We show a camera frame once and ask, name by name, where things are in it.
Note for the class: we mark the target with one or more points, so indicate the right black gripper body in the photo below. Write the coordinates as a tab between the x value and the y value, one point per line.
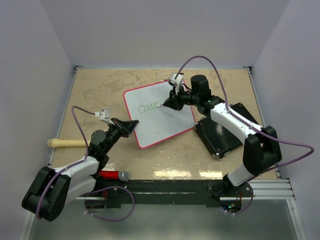
182	97

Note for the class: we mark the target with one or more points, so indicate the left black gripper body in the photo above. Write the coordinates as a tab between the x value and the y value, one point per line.
119	129

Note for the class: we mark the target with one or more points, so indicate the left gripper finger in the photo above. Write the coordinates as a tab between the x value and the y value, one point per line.
128	129
122	123

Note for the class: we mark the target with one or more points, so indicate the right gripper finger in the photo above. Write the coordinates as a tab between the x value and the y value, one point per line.
170	99
175	106

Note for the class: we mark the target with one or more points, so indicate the pink framed whiteboard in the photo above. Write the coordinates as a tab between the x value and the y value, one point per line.
156	123

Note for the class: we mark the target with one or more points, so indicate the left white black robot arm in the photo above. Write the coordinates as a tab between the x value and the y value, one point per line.
53	188

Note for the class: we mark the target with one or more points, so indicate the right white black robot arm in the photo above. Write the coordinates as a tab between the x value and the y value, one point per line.
260	149

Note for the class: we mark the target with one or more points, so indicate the red cylinder with grey cap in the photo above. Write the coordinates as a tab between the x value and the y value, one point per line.
122	175

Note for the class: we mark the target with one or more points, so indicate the black hard case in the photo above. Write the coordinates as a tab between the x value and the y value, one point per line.
215	137

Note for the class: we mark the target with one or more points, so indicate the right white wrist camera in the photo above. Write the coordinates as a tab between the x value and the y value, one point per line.
175	79

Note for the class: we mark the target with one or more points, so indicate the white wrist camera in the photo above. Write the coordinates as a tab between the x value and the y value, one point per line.
104	115
175	79

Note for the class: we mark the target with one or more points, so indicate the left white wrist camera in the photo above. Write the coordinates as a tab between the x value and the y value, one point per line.
104	115

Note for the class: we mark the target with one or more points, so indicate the wire whiteboard stand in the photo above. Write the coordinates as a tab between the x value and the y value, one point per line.
163	76

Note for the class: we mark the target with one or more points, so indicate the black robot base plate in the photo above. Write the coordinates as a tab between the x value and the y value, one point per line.
210	193

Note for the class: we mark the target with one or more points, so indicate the wooden pestle handle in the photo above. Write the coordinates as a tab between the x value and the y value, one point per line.
65	143

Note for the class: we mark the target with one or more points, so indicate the aluminium rail frame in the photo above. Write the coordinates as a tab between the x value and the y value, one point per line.
88	87

